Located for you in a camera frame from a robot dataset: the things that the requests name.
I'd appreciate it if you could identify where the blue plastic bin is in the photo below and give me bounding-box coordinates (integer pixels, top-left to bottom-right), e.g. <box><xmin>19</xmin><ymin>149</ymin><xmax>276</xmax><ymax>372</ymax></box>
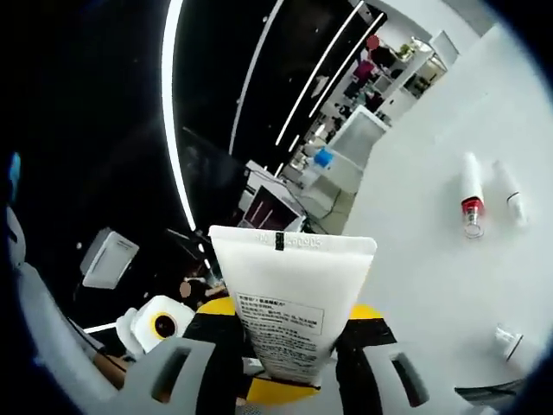
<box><xmin>313</xmin><ymin>147</ymin><xmax>336</xmax><ymax>169</ymax></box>

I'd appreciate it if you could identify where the small white skincare bottle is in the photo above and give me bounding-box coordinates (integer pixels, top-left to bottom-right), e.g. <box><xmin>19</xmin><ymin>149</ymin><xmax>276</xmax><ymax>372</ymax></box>
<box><xmin>491</xmin><ymin>159</ymin><xmax>529</xmax><ymax>227</ymax></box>
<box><xmin>493</xmin><ymin>322</ymin><xmax>524</xmax><ymax>361</ymax></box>

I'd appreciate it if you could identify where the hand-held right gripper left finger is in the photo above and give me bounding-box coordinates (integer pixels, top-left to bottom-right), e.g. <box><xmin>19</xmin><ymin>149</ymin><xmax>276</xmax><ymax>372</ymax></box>
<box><xmin>124</xmin><ymin>297</ymin><xmax>250</xmax><ymax>415</ymax></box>

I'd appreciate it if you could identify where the long ceiling light strip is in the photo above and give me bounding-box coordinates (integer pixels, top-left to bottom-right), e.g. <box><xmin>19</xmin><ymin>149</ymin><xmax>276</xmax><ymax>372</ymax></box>
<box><xmin>162</xmin><ymin>0</ymin><xmax>196</xmax><ymax>230</ymax></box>

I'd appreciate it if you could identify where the white shelf unit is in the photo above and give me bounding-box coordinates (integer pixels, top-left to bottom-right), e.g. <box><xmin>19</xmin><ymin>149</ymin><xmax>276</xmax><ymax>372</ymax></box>
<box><xmin>379</xmin><ymin>36</ymin><xmax>448</xmax><ymax>103</ymax></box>

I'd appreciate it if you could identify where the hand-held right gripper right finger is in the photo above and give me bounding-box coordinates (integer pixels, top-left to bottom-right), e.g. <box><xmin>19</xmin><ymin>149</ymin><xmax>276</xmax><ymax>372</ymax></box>
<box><xmin>332</xmin><ymin>303</ymin><xmax>454</xmax><ymax>415</ymax></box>

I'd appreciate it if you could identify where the white partition screen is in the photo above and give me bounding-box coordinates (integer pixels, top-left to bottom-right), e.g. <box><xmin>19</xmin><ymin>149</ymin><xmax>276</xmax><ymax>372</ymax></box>
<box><xmin>330</xmin><ymin>107</ymin><xmax>385</xmax><ymax>163</ymax></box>

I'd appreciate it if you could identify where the white skincare tube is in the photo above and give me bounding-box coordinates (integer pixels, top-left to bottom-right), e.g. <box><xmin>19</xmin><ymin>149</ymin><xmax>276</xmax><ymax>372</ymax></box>
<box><xmin>208</xmin><ymin>224</ymin><xmax>378</xmax><ymax>389</ymax></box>

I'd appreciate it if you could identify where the red collar skincare bottle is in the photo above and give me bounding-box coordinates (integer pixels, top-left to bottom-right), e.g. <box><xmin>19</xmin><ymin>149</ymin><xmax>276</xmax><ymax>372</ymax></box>
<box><xmin>459</xmin><ymin>152</ymin><xmax>486</xmax><ymax>239</ymax></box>

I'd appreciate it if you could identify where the white ceiling air conditioner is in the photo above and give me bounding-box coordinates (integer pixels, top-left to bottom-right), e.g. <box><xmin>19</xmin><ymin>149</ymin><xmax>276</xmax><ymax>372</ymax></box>
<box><xmin>80</xmin><ymin>227</ymin><xmax>140</xmax><ymax>290</ymax></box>

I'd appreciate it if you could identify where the black monitor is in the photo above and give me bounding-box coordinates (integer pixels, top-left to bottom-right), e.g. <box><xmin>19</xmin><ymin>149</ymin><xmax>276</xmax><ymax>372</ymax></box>
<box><xmin>244</xmin><ymin>184</ymin><xmax>305</xmax><ymax>233</ymax></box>

